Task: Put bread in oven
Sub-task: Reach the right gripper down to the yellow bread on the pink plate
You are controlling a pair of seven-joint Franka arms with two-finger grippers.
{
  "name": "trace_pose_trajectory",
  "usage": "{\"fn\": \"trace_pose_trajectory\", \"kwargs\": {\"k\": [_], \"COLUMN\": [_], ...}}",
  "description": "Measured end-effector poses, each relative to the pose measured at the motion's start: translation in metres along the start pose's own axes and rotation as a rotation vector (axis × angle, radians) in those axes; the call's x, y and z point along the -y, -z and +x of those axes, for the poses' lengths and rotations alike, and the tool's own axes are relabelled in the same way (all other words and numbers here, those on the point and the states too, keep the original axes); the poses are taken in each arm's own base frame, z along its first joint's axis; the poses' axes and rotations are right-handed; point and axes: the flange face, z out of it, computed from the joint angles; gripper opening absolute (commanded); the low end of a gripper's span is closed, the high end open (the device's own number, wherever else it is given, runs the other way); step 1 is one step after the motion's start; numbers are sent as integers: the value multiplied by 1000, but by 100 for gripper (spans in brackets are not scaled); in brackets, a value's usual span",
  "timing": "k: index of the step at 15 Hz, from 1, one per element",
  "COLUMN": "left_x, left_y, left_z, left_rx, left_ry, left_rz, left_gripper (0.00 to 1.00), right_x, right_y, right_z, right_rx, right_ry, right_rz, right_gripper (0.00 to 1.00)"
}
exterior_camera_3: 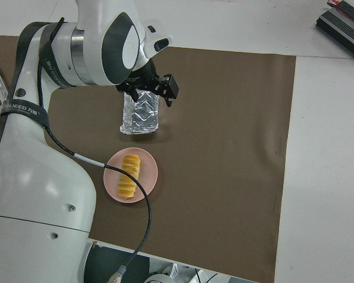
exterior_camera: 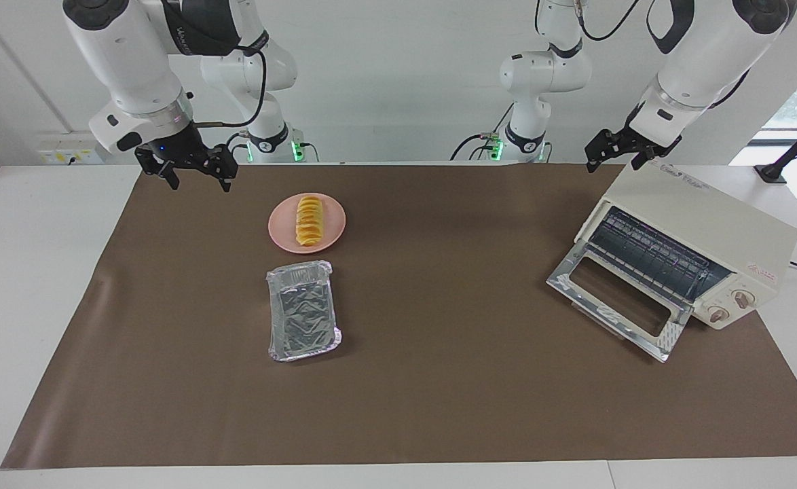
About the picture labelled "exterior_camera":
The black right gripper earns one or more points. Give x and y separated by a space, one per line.
184 153

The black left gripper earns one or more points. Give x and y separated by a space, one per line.
643 139

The golden ridged bread loaf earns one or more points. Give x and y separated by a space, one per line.
308 221

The aluminium foil tray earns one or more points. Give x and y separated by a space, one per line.
302 316

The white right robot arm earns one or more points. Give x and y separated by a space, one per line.
127 61

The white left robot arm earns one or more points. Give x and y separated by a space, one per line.
704 54

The cream toaster oven body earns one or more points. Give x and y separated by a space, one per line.
704 217

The cream oven knob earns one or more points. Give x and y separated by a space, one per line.
743 299
719 314

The pink round plate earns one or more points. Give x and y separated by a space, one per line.
282 227

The brown table mat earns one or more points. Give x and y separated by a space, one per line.
439 380

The silver foil-lined frame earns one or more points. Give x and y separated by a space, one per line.
565 280

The white wall power socket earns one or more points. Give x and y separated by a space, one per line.
66 151

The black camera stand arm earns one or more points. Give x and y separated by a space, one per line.
795 149

